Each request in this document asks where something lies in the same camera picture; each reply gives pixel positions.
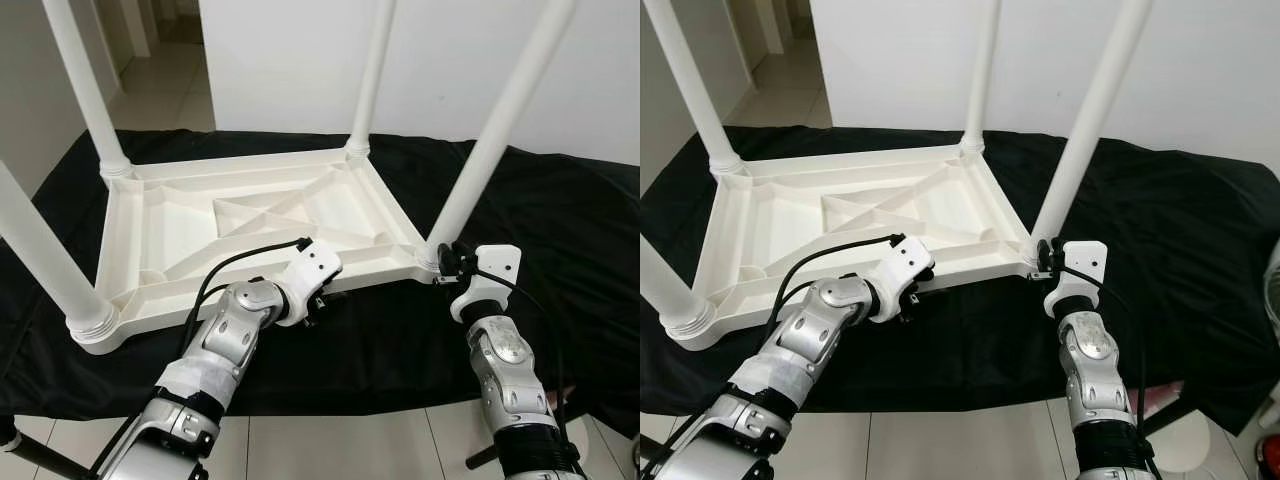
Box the white plastic children table top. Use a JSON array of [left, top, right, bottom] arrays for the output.
[[672, 142, 1046, 351], [68, 145, 451, 356]]

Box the black tablecloth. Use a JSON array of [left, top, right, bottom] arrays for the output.
[[640, 125, 1280, 431], [0, 128, 640, 421]]

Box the white round fan base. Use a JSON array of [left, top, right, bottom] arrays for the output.
[[1150, 410, 1226, 476]]

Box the white round fan housing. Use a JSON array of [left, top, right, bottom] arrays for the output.
[[1250, 235, 1280, 431]]

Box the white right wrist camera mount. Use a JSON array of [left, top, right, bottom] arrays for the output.
[[450, 244, 523, 323], [1043, 240, 1109, 319]]

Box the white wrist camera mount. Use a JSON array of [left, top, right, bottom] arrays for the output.
[[450, 244, 523, 323], [868, 235, 936, 323], [1043, 240, 1109, 319], [275, 240, 343, 326]]

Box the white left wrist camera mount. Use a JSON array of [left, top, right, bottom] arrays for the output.
[[275, 240, 343, 326], [868, 235, 936, 323]]

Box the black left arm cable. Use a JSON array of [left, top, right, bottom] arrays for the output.
[[180, 237, 313, 351], [770, 233, 906, 336]]

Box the white door frame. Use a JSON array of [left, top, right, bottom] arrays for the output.
[[750, 0, 786, 53], [118, 0, 153, 56]]

